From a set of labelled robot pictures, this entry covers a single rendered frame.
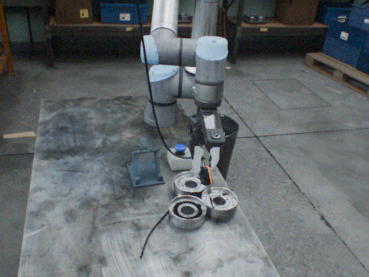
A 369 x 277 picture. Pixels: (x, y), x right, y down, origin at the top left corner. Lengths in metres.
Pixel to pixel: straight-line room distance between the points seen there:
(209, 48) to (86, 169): 0.59
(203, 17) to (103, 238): 0.80
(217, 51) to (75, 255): 0.60
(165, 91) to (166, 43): 0.46
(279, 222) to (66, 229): 1.56
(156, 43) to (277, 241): 1.52
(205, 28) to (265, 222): 1.35
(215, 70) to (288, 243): 1.50
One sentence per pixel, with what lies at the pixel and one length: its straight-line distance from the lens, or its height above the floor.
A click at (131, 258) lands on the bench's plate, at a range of 0.98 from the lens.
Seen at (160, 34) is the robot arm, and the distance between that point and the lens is 1.05.
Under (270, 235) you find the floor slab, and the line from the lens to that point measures 2.29.
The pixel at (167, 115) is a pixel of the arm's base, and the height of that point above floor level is 0.85.
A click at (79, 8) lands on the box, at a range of 4.39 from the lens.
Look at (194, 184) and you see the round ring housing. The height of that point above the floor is 0.82.
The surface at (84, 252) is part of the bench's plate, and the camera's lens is 1.00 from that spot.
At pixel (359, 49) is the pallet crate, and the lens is 4.88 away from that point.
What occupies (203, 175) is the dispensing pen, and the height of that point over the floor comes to 0.93.
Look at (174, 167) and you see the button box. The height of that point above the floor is 0.81.
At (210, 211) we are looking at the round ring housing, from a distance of 1.08.
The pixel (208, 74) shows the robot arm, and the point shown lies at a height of 1.20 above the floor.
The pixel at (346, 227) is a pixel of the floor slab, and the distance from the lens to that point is 2.52.
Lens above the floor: 1.53
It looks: 31 degrees down
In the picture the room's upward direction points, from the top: 5 degrees clockwise
